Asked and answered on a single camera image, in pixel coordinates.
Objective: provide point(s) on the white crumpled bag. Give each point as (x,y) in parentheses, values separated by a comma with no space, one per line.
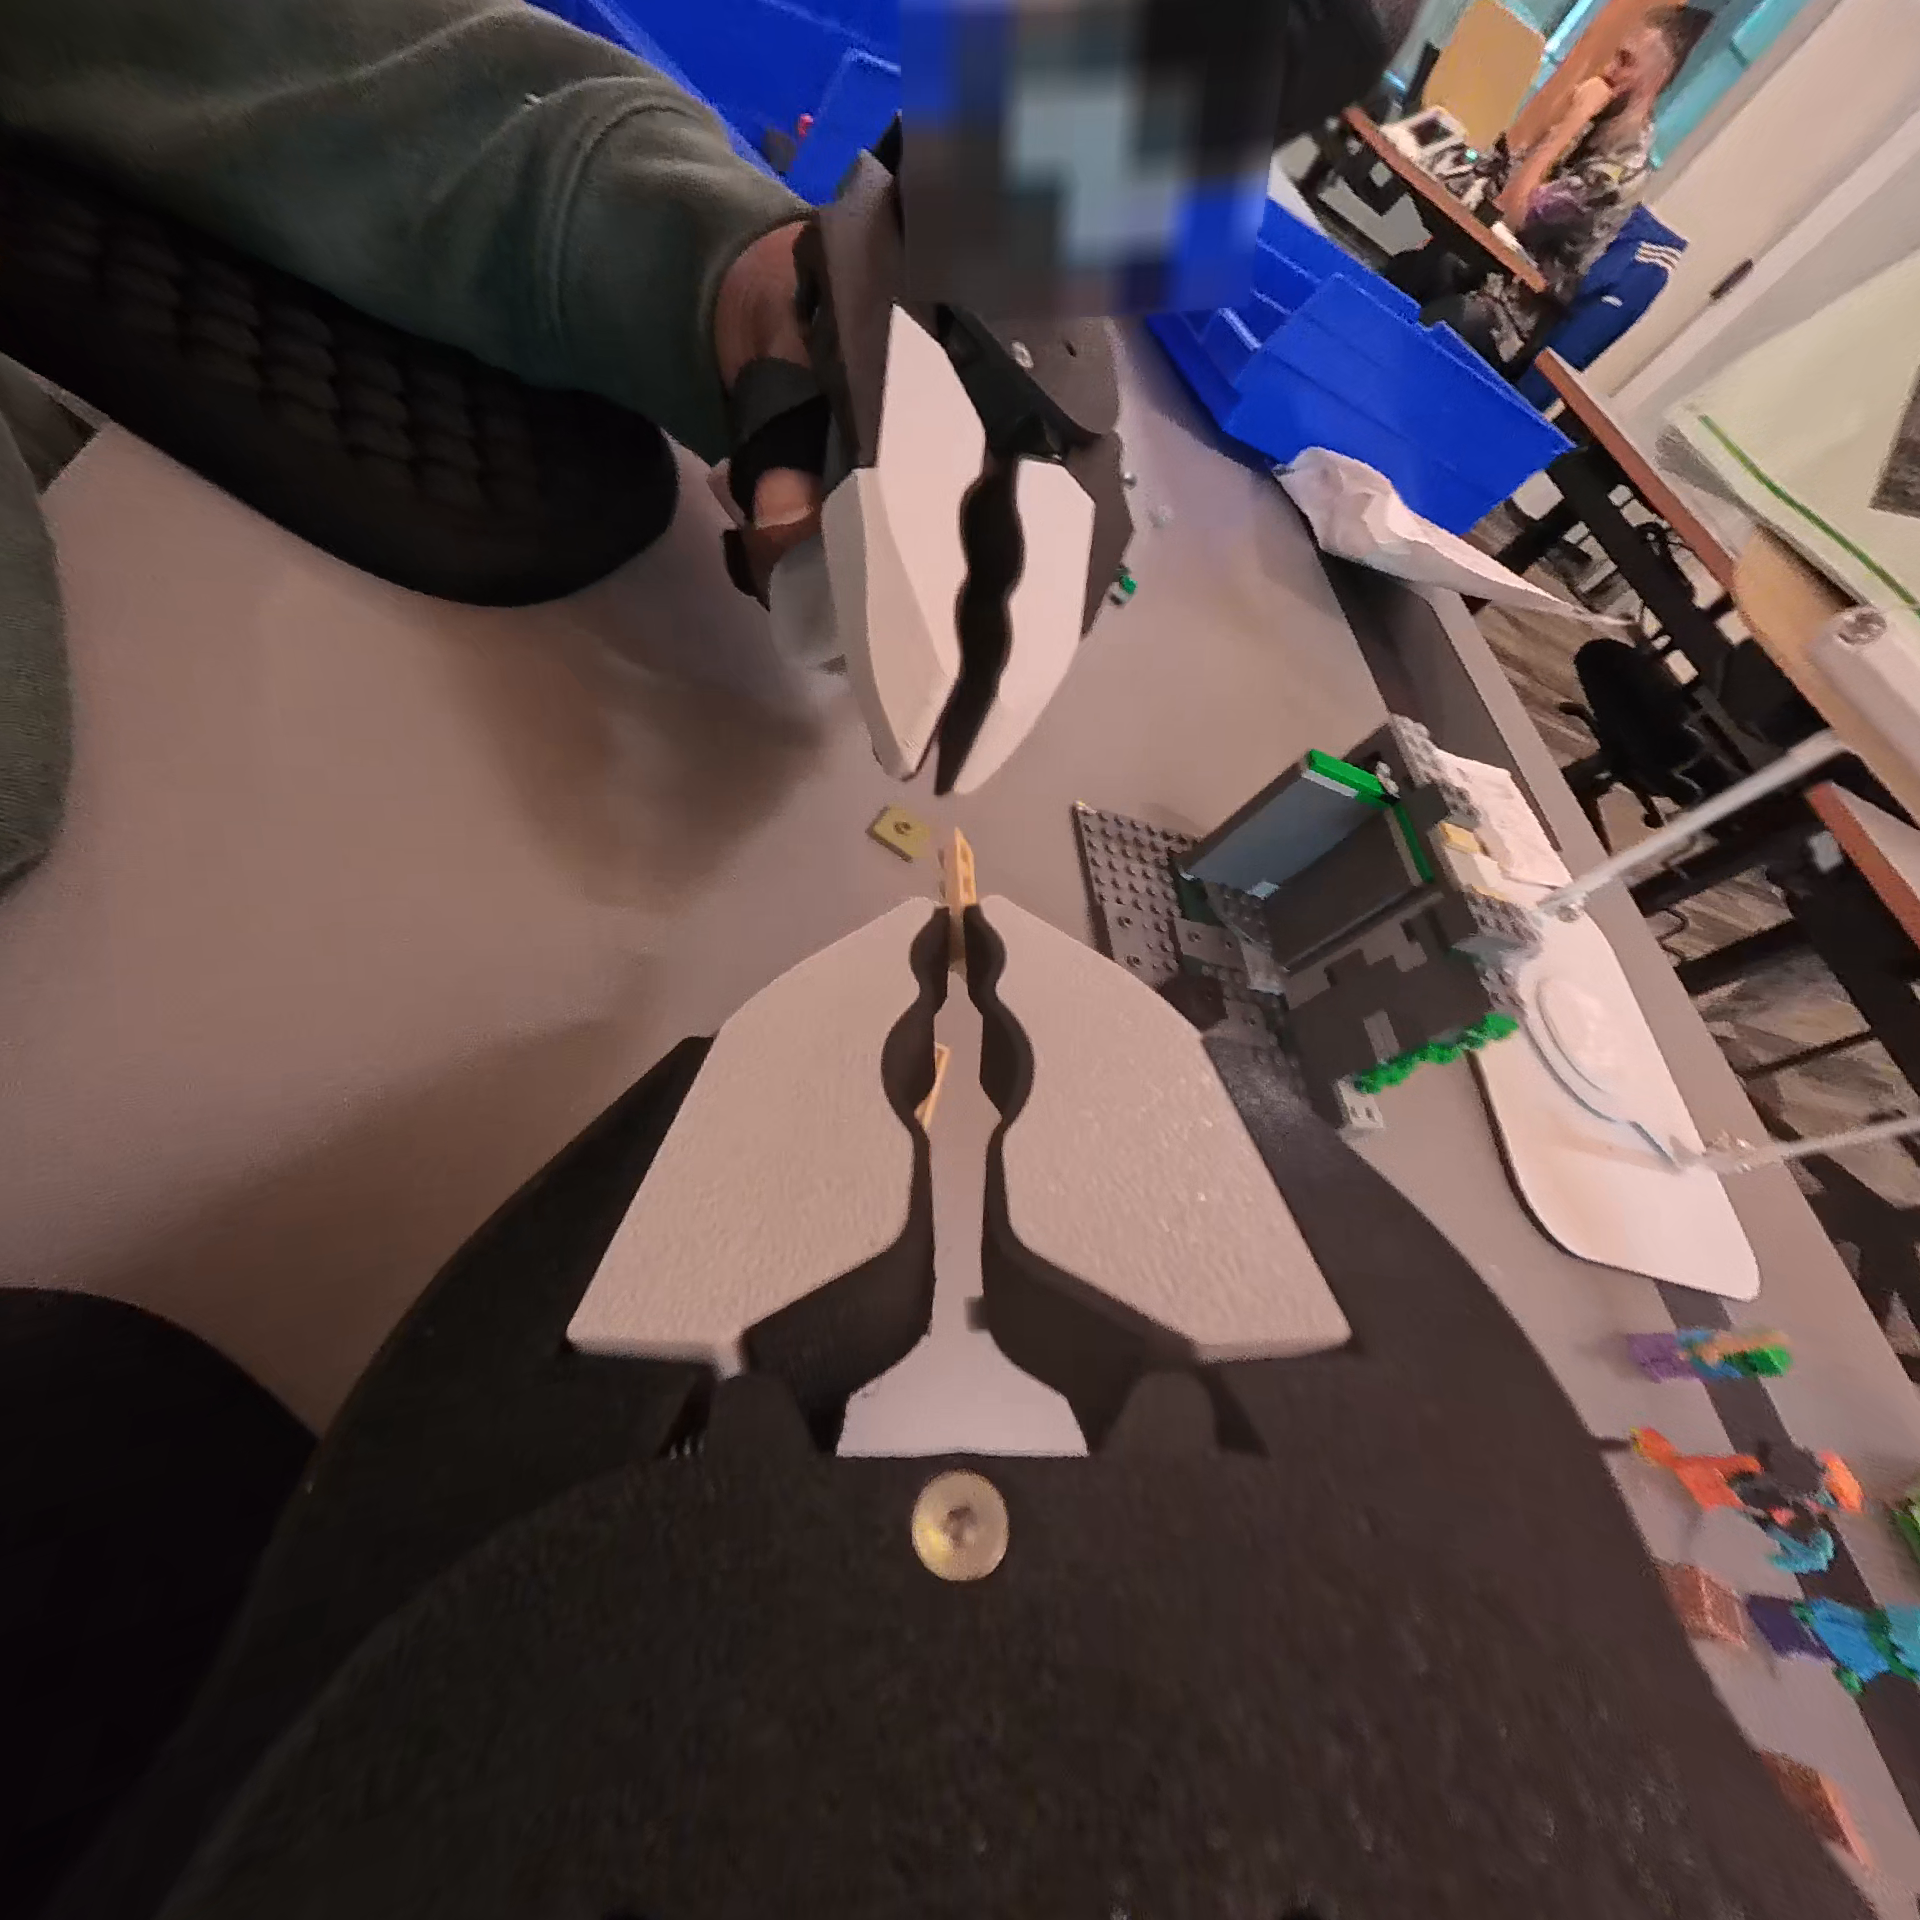
(1364,510)

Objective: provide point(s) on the person's green sweater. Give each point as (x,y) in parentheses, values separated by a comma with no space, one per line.
(29,675)

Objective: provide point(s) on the person's left hand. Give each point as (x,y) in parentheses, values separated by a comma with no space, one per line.
(756,307)

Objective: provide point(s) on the pale green sheet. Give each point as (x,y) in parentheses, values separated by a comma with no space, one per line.
(1798,435)

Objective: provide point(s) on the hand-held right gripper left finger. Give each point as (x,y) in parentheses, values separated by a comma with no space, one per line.
(749,1172)

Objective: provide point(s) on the olive square toy tile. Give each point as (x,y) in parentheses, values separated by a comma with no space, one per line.
(897,830)

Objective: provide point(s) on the thin metal rod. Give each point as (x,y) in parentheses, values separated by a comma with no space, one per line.
(1798,1142)
(1693,827)

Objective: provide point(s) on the wooden edged side desk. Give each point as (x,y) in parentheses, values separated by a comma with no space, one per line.
(1786,601)

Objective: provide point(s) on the blue striped garment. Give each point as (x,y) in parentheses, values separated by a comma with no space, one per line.
(1627,294)

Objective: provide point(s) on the brown background desk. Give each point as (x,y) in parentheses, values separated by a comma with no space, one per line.
(1476,235)

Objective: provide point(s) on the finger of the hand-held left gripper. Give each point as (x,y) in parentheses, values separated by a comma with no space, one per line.
(900,571)
(1058,587)

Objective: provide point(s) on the tan board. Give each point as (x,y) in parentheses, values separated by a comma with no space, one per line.
(1484,61)

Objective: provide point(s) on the round clear lens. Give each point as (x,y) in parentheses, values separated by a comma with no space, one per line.
(1588,1044)

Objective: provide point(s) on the small tan toy brick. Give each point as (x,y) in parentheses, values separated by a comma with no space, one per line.
(960,869)

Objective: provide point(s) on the purple green toy figure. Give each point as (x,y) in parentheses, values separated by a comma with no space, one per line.
(1693,1359)

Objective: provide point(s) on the person's left forearm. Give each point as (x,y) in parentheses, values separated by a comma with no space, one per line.
(374,149)

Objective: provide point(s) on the black office chair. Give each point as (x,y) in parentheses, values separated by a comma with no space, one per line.
(1627,706)

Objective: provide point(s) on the brown toy block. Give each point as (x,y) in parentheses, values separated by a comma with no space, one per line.
(1809,1809)
(1702,1605)

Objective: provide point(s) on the green toy piece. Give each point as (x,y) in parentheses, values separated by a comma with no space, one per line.
(1908,1519)

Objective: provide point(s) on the white rounded mat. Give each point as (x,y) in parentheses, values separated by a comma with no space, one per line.
(1635,1215)

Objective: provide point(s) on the blue plastic bin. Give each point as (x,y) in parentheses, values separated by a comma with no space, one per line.
(675,61)
(1394,406)

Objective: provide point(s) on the black mesh chair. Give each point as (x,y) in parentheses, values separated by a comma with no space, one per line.
(118,1575)
(299,422)

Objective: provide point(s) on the grey toy brick building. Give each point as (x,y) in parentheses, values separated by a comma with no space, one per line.
(1349,901)

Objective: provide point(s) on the purple cyan toy figure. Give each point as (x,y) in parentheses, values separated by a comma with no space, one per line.
(1844,1642)

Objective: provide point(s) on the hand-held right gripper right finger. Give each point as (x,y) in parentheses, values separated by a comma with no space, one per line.
(1155,1185)

